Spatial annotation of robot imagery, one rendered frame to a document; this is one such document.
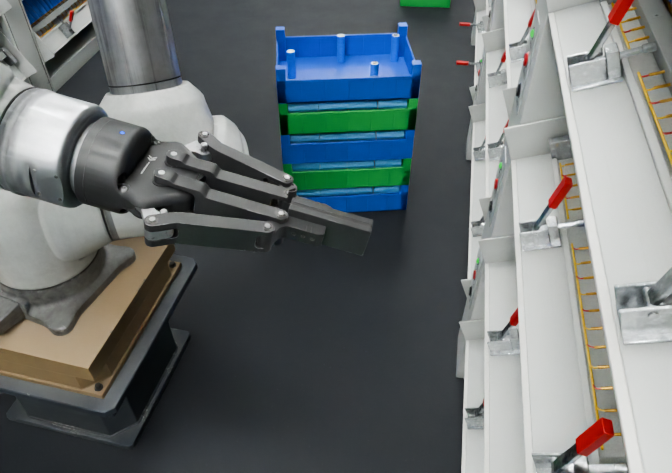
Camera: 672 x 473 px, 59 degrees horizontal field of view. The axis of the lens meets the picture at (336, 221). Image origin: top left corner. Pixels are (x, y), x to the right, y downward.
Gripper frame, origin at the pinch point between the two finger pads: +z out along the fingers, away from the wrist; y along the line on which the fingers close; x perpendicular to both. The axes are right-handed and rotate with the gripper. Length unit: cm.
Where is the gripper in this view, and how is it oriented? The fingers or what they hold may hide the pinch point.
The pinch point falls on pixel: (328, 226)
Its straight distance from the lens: 49.2
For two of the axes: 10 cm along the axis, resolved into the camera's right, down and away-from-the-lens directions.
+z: 9.6, 2.8, 0.1
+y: -1.9, 6.7, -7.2
